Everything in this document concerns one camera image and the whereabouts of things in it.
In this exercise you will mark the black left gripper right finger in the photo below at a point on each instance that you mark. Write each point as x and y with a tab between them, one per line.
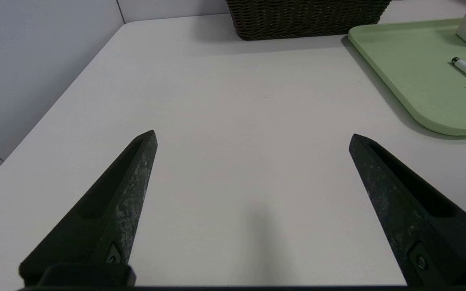
411	218

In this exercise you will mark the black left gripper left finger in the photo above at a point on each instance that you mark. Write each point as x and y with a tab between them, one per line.
111	210

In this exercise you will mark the dark brown wicker basket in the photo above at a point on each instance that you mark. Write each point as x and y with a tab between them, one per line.
306	18

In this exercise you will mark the light green plastic tray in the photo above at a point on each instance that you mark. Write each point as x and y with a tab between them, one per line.
419	68

